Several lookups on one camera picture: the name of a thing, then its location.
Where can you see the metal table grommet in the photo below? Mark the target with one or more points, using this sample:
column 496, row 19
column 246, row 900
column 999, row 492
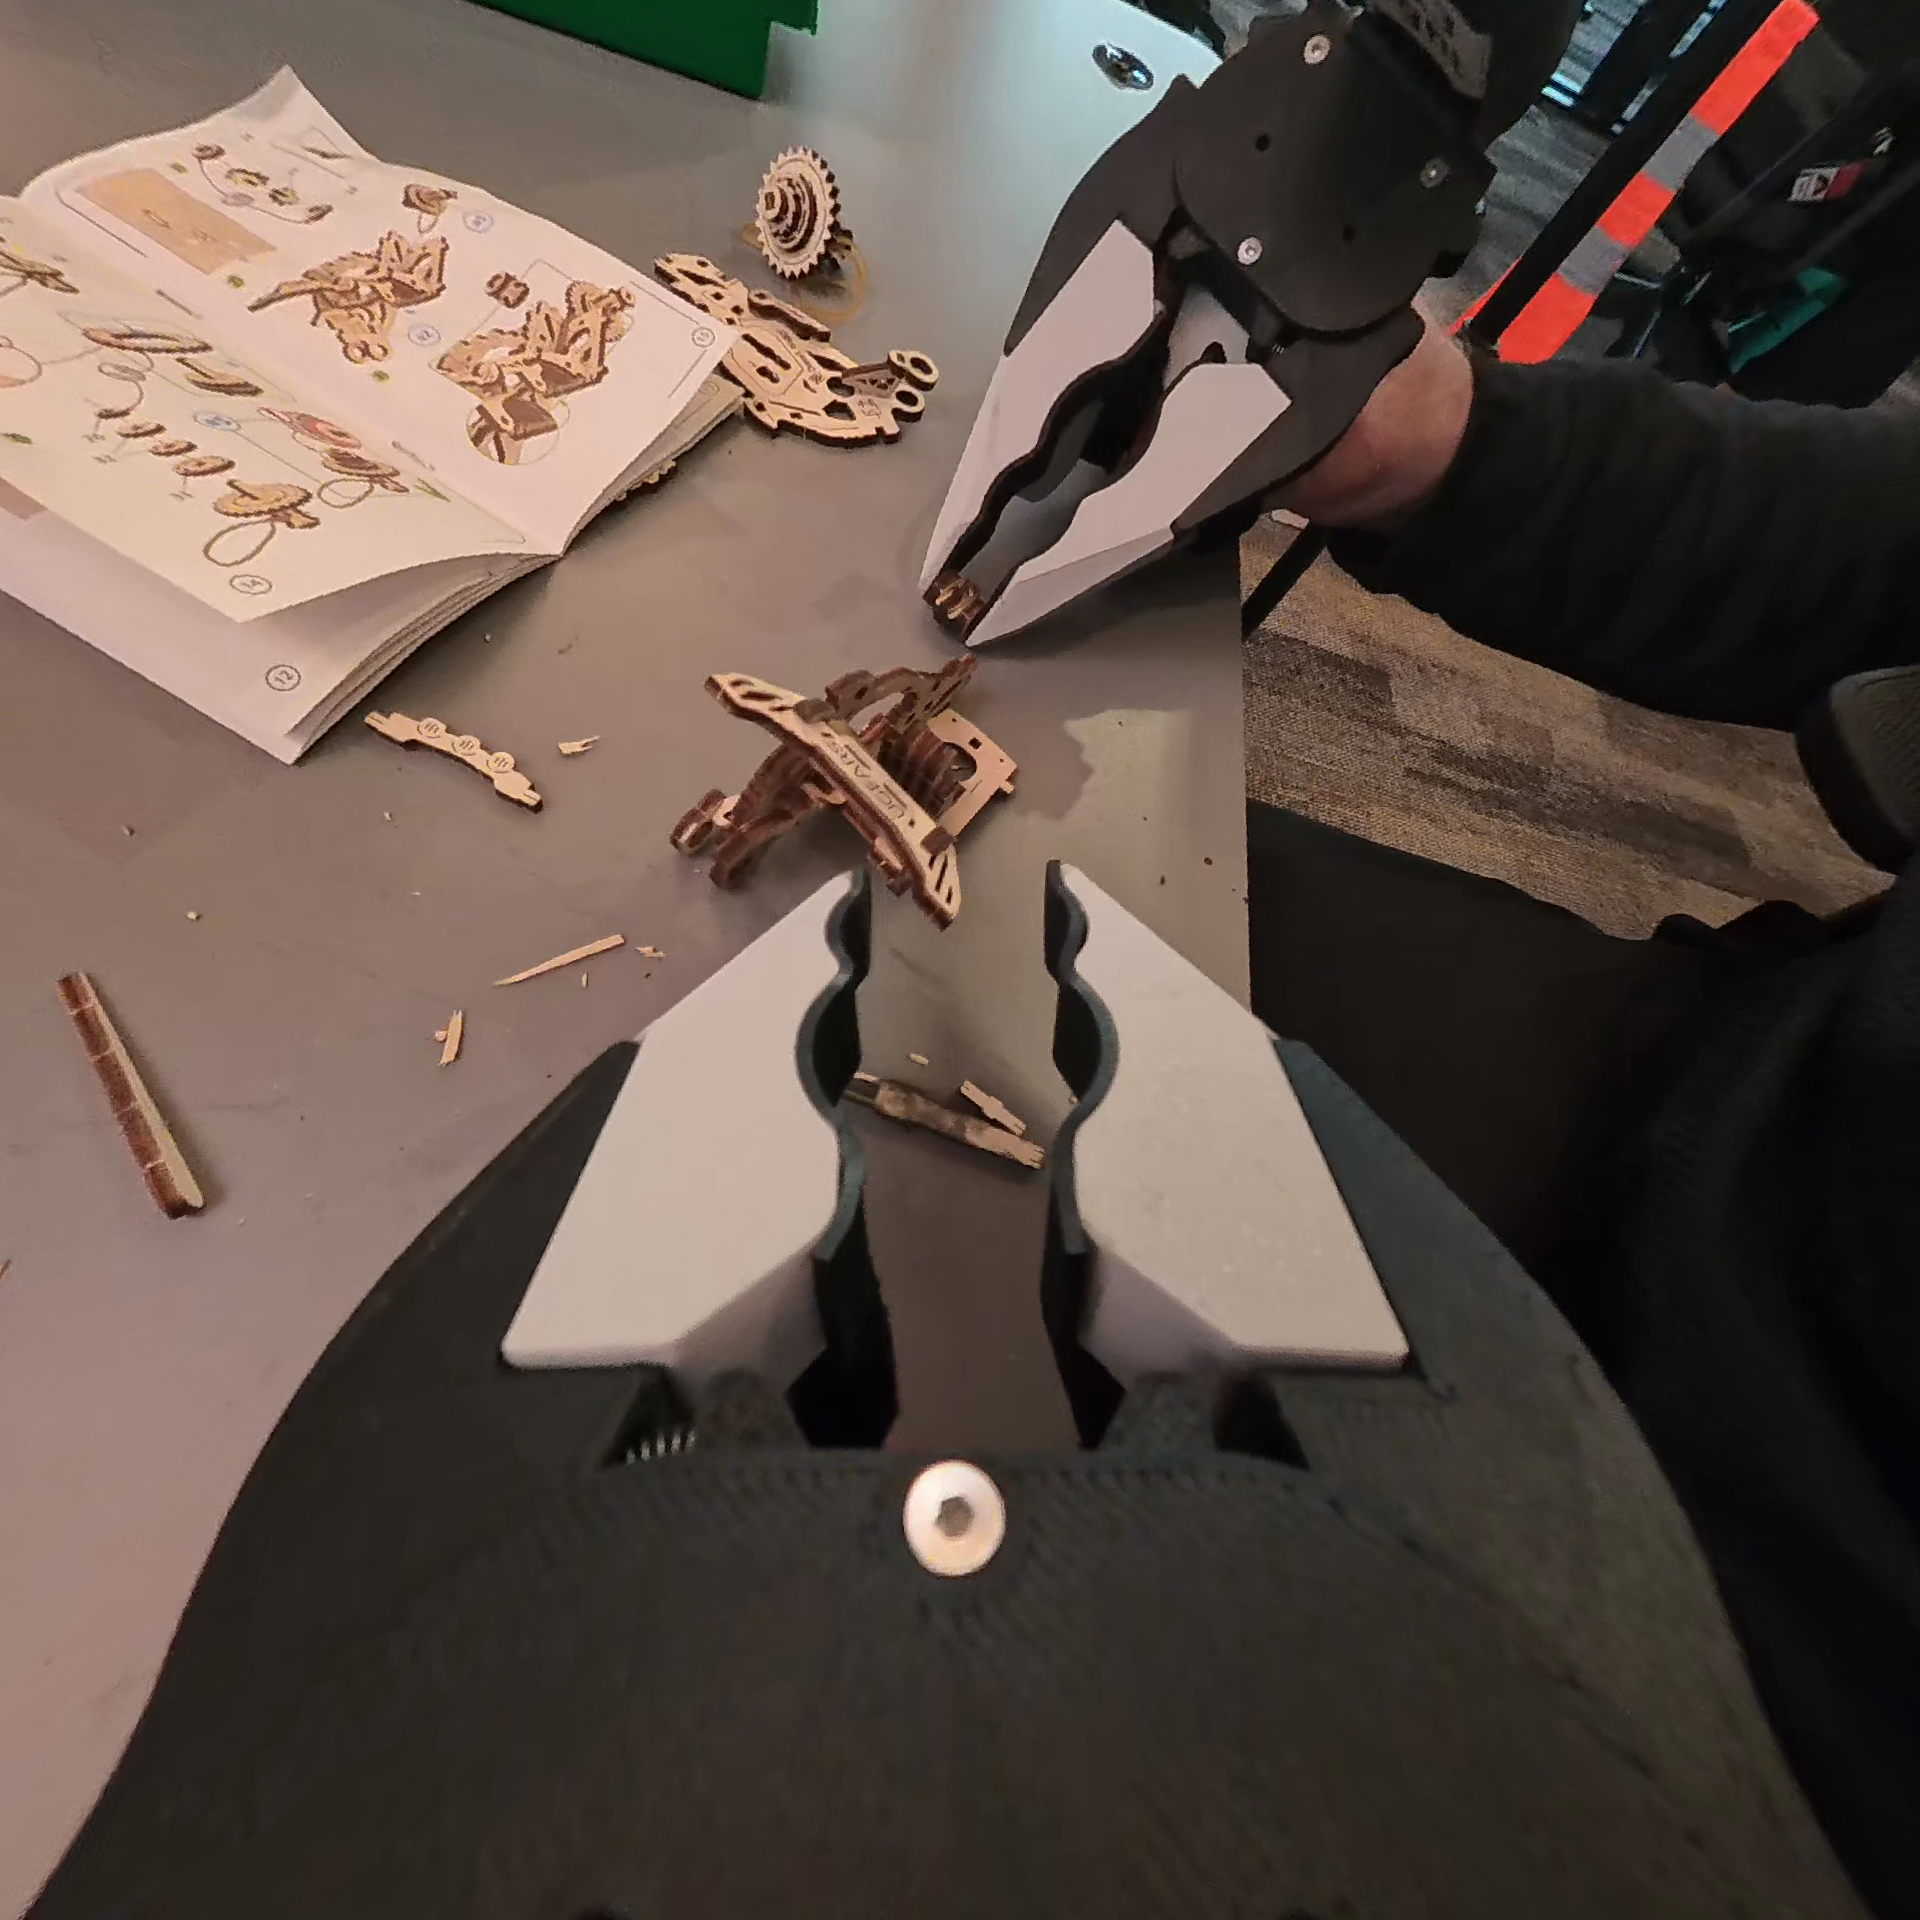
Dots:
column 1119, row 62

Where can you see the person's right hand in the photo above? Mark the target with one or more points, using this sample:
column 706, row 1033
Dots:
column 1394, row 435

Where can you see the black bag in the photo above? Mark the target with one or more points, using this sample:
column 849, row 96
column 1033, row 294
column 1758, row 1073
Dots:
column 1830, row 255

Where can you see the small notched wooden part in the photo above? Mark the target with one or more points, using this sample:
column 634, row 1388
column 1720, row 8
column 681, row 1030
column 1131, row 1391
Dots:
column 953, row 599

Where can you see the green box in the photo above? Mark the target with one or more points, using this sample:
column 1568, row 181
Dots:
column 661, row 38

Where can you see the bulky wooden model assembly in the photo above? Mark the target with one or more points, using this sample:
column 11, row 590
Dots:
column 869, row 781

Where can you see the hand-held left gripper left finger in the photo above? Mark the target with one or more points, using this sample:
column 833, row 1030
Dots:
column 675, row 1184

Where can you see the paper instruction booklet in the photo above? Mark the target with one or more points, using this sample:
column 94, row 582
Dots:
column 375, row 452

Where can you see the flat wooden model assembly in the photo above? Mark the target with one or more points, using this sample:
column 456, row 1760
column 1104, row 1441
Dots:
column 809, row 376

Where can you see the curved wooden strip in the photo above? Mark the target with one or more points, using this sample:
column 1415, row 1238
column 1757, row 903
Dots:
column 465, row 755

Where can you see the notched wooden bar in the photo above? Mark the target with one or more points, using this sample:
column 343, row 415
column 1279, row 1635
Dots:
column 129, row 1096

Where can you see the yellow rubber band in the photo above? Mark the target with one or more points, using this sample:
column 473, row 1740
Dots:
column 861, row 294

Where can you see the black chair armrest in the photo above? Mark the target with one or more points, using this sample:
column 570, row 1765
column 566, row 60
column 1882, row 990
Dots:
column 1867, row 764

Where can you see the wooden gear wheel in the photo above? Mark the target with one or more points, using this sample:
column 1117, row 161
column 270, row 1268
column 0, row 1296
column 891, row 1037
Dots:
column 791, row 212

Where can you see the person's right forearm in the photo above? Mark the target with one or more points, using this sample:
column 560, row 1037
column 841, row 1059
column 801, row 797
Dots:
column 1651, row 524

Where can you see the person's dark clothing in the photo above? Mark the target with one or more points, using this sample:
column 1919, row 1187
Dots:
column 1576, row 1126

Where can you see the thin wooden stick piece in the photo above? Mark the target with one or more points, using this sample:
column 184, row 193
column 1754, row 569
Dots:
column 945, row 1124

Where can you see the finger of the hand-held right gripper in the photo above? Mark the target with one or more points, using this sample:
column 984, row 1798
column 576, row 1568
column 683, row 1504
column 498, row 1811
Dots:
column 1184, row 452
column 1043, row 376

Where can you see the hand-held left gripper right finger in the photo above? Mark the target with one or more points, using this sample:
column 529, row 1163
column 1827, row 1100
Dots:
column 1214, row 1184

